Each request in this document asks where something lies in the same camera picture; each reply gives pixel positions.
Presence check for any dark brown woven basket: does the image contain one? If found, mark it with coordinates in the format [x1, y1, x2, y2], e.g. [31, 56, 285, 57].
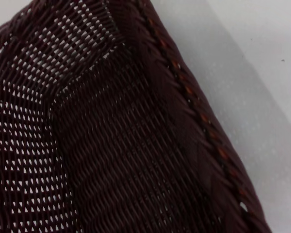
[0, 0, 274, 233]

